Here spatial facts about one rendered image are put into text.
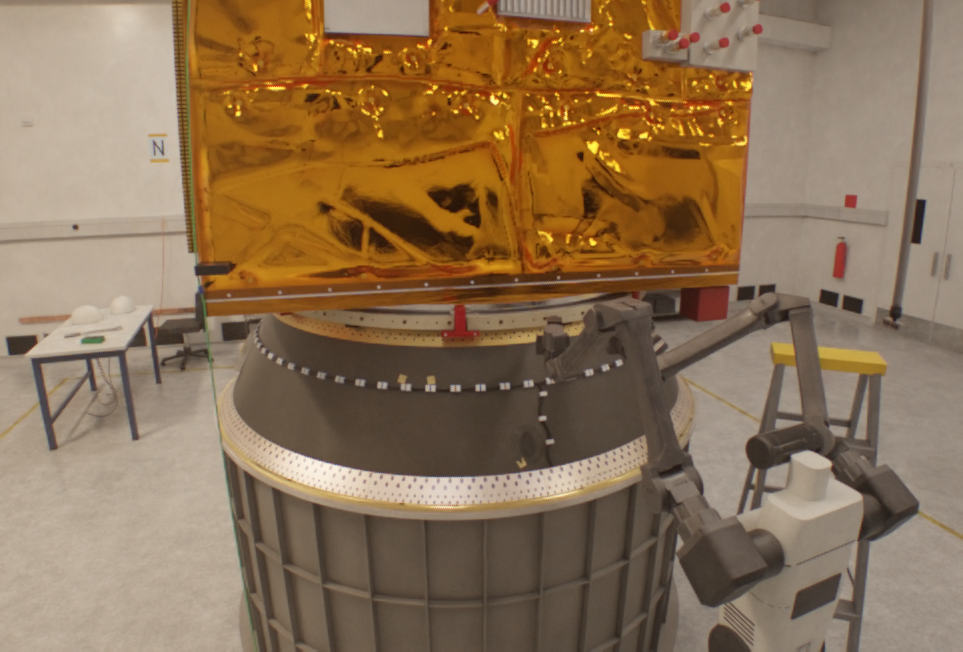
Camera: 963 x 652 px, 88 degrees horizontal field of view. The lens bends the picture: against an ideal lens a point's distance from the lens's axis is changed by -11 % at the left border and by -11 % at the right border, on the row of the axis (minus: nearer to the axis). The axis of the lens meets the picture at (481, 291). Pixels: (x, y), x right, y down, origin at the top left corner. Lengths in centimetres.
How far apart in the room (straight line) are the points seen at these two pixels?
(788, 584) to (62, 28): 790
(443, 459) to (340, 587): 62
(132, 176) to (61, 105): 111
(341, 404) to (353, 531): 42
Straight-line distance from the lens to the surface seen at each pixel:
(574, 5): 202
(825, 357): 236
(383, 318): 187
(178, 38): 196
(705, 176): 218
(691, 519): 114
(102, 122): 766
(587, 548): 212
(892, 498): 142
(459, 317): 180
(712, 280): 231
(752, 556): 112
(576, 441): 195
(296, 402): 209
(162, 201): 747
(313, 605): 235
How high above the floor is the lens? 218
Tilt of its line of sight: 12 degrees down
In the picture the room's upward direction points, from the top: straight up
